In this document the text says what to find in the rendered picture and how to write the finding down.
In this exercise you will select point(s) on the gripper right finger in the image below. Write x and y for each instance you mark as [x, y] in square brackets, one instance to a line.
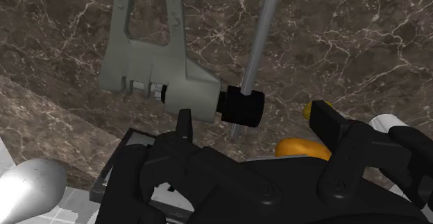
[351, 142]

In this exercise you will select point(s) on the white cylinder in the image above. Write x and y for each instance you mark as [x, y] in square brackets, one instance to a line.
[382, 120]

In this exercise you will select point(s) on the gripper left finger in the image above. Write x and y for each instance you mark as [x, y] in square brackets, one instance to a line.
[203, 169]

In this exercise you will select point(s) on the yellow rounded object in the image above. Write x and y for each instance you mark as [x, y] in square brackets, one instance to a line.
[301, 148]

